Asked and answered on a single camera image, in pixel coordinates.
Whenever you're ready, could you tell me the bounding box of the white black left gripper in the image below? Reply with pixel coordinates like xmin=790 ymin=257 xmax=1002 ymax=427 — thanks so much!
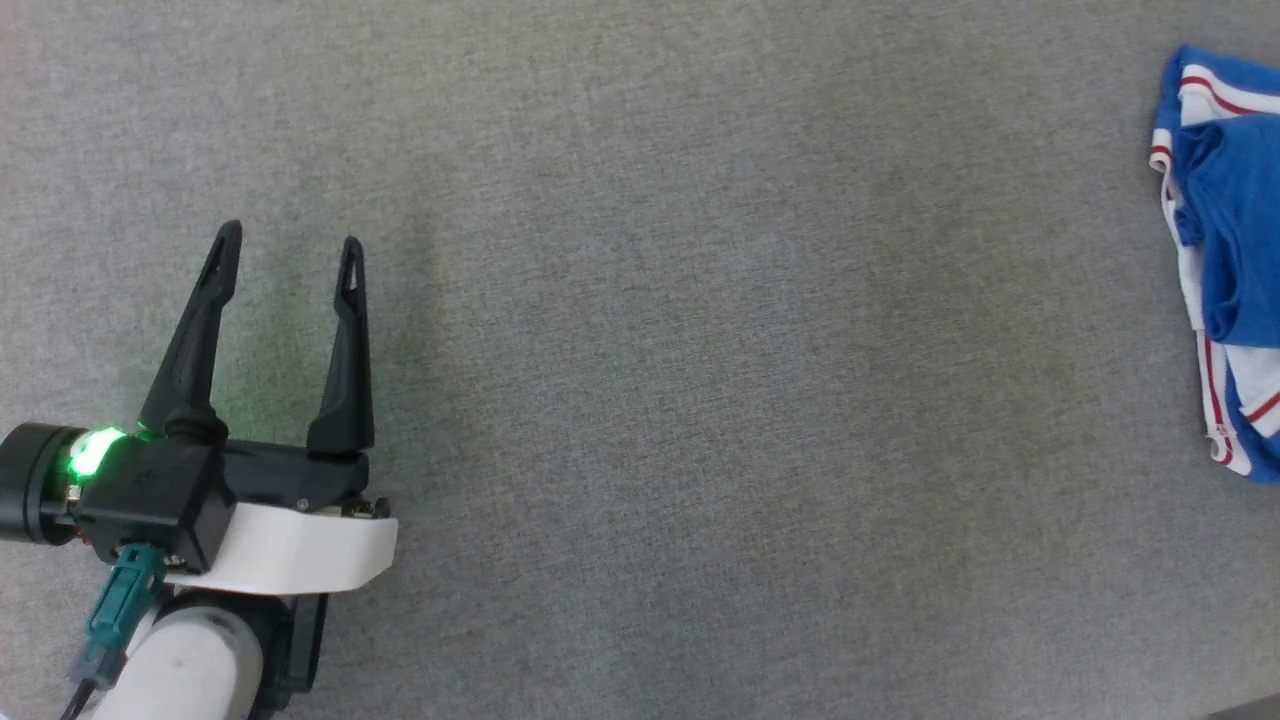
xmin=137 ymin=219 xmax=400 ymax=595

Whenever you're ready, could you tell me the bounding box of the teal cable connector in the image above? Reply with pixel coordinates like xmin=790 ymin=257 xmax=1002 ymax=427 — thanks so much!
xmin=68 ymin=545 xmax=169 ymax=691

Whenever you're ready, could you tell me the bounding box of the blue white red-striped garment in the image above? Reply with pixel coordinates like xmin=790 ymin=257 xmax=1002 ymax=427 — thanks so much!
xmin=1148 ymin=42 xmax=1280 ymax=486

